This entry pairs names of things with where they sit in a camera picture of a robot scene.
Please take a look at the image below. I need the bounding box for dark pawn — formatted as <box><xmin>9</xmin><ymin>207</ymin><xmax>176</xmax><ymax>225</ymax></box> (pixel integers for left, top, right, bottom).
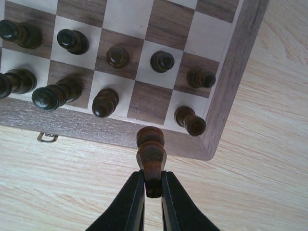
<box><xmin>0</xmin><ymin>19</ymin><xmax>42</xmax><ymax>50</ymax></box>
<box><xmin>186</xmin><ymin>68</ymin><xmax>216</xmax><ymax>88</ymax></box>
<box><xmin>150</xmin><ymin>51</ymin><xmax>175</xmax><ymax>73</ymax></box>
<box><xmin>57</xmin><ymin>29</ymin><xmax>89</xmax><ymax>55</ymax></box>
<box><xmin>106</xmin><ymin>46</ymin><xmax>129</xmax><ymax>68</ymax></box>

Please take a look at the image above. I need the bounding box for dark piece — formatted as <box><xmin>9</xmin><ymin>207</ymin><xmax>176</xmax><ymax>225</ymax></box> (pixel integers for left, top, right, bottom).
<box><xmin>0</xmin><ymin>68</ymin><xmax>37</xmax><ymax>99</ymax></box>
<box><xmin>174</xmin><ymin>106</ymin><xmax>206</xmax><ymax>137</ymax></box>

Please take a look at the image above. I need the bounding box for metal board latch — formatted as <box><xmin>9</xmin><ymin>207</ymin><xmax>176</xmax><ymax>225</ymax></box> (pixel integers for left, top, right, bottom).
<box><xmin>37</xmin><ymin>132</ymin><xmax>59</xmax><ymax>143</ymax></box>

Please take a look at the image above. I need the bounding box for dark piece one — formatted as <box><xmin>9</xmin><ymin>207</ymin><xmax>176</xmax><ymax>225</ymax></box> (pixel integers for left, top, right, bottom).
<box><xmin>136</xmin><ymin>126</ymin><xmax>167</xmax><ymax>198</ymax></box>
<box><xmin>31</xmin><ymin>77</ymin><xmax>83</xmax><ymax>111</ymax></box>

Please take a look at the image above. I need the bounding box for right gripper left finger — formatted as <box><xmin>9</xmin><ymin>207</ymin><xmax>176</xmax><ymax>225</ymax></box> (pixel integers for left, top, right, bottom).
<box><xmin>87</xmin><ymin>170</ymin><xmax>145</xmax><ymax>231</ymax></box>

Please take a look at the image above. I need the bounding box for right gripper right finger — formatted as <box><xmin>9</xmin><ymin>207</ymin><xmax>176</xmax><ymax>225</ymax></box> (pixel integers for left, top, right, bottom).
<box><xmin>161</xmin><ymin>171</ymin><xmax>219</xmax><ymax>231</ymax></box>

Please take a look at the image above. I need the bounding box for dark piece two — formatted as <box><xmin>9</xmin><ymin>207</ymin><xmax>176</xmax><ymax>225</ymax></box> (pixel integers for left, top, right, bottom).
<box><xmin>92</xmin><ymin>88</ymin><xmax>119</xmax><ymax>117</ymax></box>

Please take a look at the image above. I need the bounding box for wooden chess board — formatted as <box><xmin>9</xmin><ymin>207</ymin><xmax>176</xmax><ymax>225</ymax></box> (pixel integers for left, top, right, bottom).
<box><xmin>0</xmin><ymin>0</ymin><xmax>268</xmax><ymax>160</ymax></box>

